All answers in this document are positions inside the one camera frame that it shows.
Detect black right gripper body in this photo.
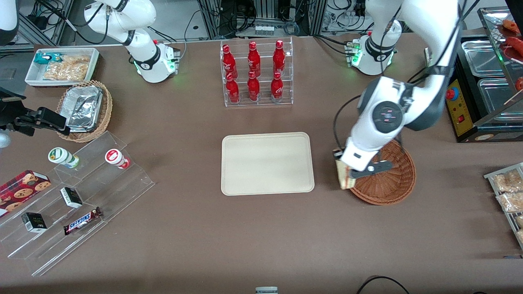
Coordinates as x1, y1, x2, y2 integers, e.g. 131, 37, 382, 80
0, 98, 30, 137

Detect triangle sandwich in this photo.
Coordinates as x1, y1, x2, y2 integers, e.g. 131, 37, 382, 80
335, 158, 357, 190

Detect brown wicker basket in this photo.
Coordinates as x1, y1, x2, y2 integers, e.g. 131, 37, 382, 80
349, 139, 417, 206

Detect light wicker basket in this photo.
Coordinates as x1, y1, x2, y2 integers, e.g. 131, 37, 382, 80
56, 80, 113, 143

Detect beige plastic serving tray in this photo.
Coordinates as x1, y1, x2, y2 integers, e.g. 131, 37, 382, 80
221, 132, 315, 196

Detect grey metal tray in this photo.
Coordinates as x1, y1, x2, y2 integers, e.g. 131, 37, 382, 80
484, 162, 523, 250

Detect green lidded yogurt cup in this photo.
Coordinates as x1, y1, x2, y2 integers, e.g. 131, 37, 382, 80
48, 147, 80, 169

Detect clear bag fried snacks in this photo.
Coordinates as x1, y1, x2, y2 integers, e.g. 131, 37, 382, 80
492, 170, 523, 193
60, 55, 91, 67
42, 61, 90, 81
496, 192, 523, 213

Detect teal snack packet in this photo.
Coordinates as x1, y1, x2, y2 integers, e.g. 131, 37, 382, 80
34, 52, 62, 65

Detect red chocolate chip cookie box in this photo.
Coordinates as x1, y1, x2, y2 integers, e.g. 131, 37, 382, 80
0, 170, 52, 218

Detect white plastic bin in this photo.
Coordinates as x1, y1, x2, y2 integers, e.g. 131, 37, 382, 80
25, 47, 100, 87

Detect red lidded yogurt cup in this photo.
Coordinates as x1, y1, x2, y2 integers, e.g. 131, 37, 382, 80
105, 149, 131, 170

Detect black box white label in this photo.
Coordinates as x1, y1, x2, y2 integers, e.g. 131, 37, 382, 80
60, 187, 83, 209

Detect red cola bottle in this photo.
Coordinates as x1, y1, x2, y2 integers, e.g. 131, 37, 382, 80
223, 44, 238, 79
247, 71, 261, 102
248, 41, 261, 77
273, 40, 286, 75
226, 73, 240, 104
270, 72, 284, 103

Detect black box gold Face print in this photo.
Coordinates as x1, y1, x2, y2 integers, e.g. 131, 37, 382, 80
21, 212, 48, 234

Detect clear acrylic stepped display stand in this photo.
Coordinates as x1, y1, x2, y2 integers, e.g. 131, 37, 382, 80
0, 131, 156, 277

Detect clear acrylic bottle rack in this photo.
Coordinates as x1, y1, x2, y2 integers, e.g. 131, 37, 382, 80
220, 37, 294, 108

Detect Snickers chocolate bar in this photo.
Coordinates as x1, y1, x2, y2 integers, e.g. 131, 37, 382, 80
63, 207, 103, 236

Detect black food warmer cabinet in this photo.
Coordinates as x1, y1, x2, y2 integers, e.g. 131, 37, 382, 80
447, 6, 523, 143

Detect stainless steel pan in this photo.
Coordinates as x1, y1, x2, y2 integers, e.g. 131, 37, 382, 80
461, 40, 508, 78
477, 78, 523, 124

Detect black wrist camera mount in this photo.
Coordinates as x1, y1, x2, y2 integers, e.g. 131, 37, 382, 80
0, 86, 26, 102

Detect black cable loop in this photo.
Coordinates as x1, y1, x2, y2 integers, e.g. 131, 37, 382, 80
332, 95, 363, 152

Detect black floor cable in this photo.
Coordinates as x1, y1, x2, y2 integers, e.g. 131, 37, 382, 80
356, 276, 411, 294

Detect aluminium frame rack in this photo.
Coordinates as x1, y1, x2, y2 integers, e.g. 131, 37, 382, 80
196, 0, 328, 39

